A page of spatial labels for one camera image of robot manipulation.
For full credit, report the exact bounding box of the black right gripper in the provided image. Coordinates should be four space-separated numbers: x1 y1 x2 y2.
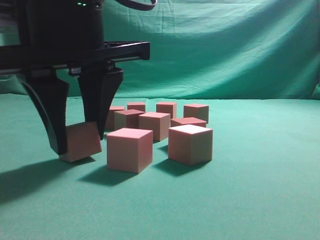
0 0 150 155

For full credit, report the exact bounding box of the pink cube carried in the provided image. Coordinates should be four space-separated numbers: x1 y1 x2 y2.
104 106 125 131
114 109 145 130
59 122 102 162
127 102 146 112

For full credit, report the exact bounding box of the pink cube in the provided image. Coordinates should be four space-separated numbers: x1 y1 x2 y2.
170 117 207 128
106 128 153 174

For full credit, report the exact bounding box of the pink cube placed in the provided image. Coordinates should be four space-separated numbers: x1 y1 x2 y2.
183 103 210 124
156 101 178 119
138 112 171 142

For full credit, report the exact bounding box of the pink cube edge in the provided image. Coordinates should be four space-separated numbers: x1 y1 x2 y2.
167 124 214 166

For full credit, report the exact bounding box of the green cloth backdrop and cover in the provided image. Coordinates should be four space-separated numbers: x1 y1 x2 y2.
0 0 320 240

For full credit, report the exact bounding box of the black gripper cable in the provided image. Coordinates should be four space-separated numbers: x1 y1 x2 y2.
116 0 159 12

